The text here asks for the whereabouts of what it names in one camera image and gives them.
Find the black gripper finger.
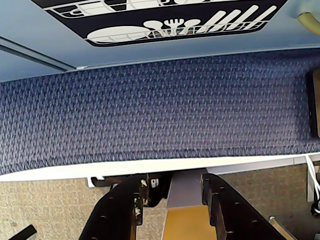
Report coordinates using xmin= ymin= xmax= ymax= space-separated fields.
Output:
xmin=78 ymin=173 xmax=150 ymax=240
xmin=201 ymin=173 xmax=294 ymax=240

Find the yellow wooden box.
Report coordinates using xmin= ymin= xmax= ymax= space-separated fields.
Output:
xmin=161 ymin=205 xmax=216 ymax=240

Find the gray table leg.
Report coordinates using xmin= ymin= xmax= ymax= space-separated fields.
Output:
xmin=166 ymin=171 xmax=204 ymax=209

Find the black flat strip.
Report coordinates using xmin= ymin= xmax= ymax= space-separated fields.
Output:
xmin=11 ymin=224 xmax=36 ymax=240

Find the blue woven rug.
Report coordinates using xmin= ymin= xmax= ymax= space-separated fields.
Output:
xmin=0 ymin=55 xmax=320 ymax=176

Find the dark wooden block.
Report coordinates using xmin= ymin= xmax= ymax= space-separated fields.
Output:
xmin=305 ymin=70 xmax=320 ymax=139

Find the blue dishwasher door with sticker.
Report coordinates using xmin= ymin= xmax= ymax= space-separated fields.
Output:
xmin=0 ymin=0 xmax=320 ymax=70

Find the blue toy kitchen body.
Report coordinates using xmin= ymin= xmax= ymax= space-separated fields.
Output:
xmin=0 ymin=37 xmax=86 ymax=82

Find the white cable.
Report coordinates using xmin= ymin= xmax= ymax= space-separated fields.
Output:
xmin=305 ymin=154 xmax=320 ymax=203

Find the gold dishwasher door handle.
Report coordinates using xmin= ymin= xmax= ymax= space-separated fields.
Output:
xmin=296 ymin=11 xmax=320 ymax=35

